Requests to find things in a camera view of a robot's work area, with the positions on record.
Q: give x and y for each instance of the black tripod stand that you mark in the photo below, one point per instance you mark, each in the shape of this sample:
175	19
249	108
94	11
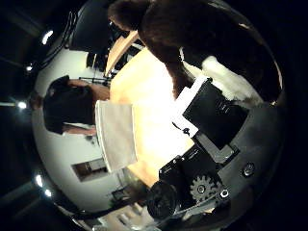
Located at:
96	77

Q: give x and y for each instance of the person in black shirt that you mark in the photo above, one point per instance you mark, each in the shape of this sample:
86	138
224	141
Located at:
69	102

